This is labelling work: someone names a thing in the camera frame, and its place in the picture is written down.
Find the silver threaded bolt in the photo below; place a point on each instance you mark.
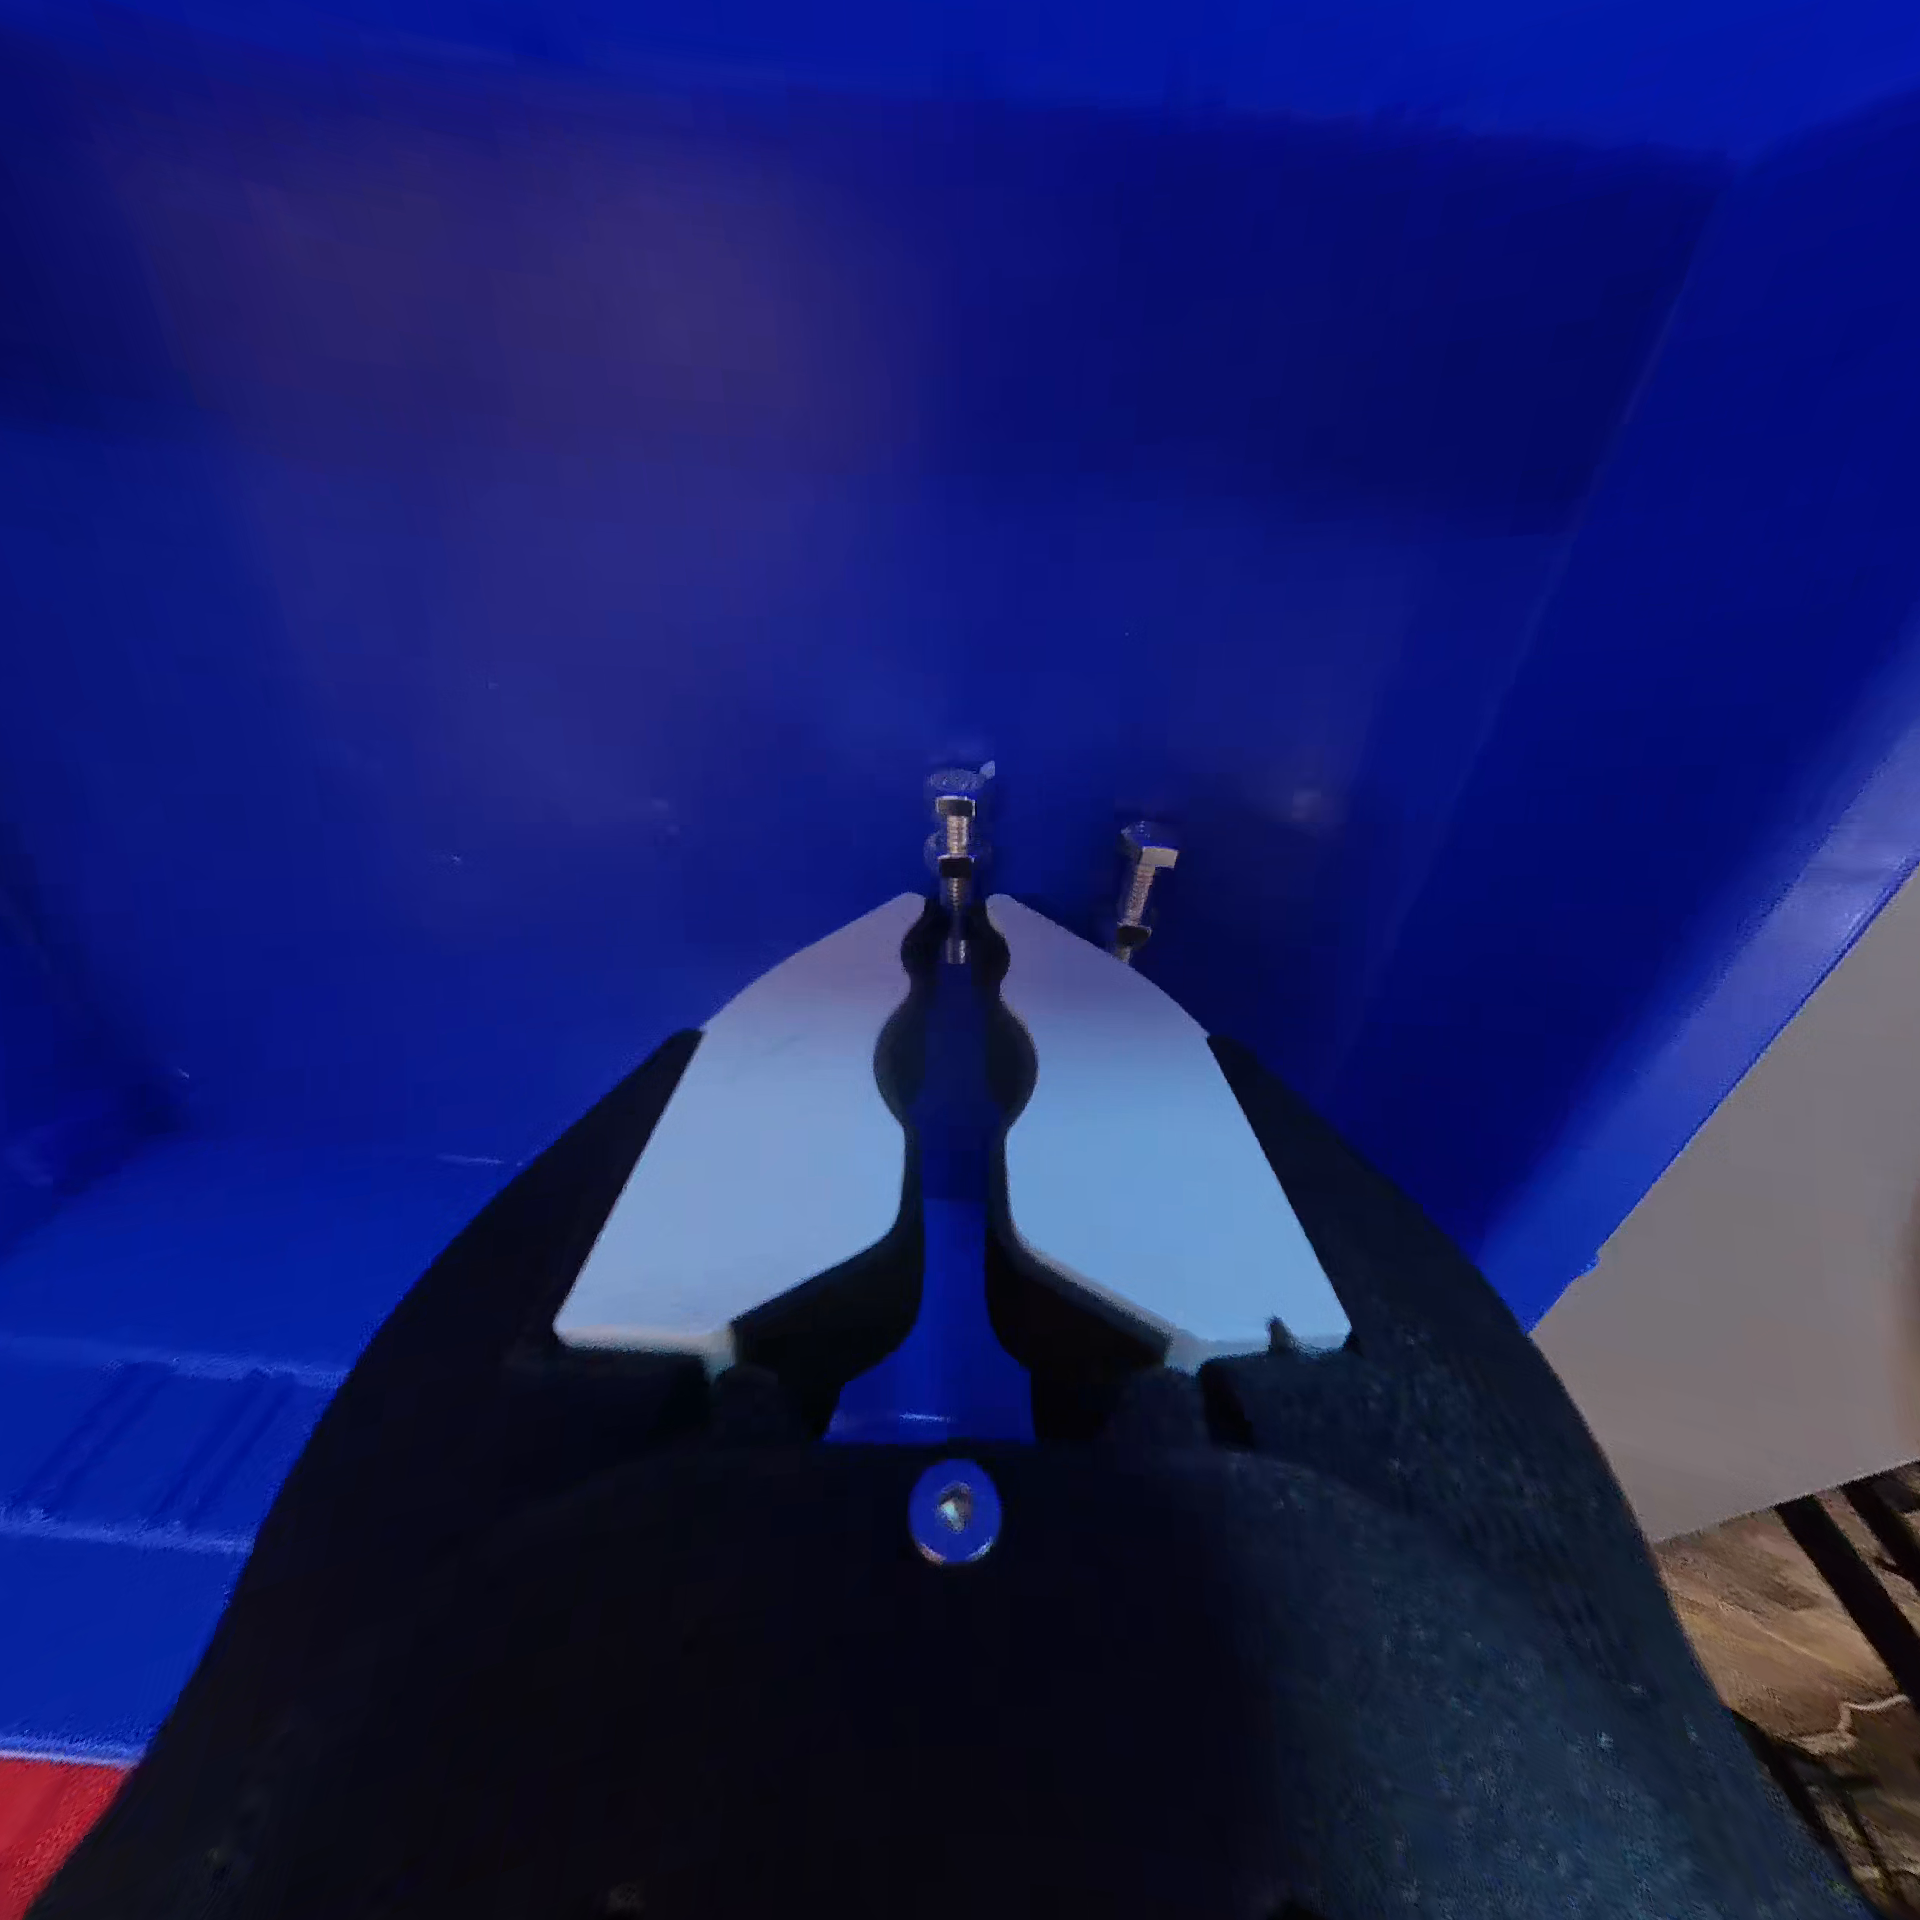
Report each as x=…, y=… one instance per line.
x=955, y=816

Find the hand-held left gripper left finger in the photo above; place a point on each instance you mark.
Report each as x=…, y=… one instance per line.
x=751, y=1186

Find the blue plastic bin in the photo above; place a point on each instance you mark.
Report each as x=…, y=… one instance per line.
x=602, y=450

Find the red plastic bin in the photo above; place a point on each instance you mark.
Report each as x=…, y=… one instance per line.
x=47, y=1835

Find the short silver hex bolt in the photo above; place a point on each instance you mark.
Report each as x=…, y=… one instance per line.
x=1141, y=881

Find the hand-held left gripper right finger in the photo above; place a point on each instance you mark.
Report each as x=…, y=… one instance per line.
x=1171, y=1186

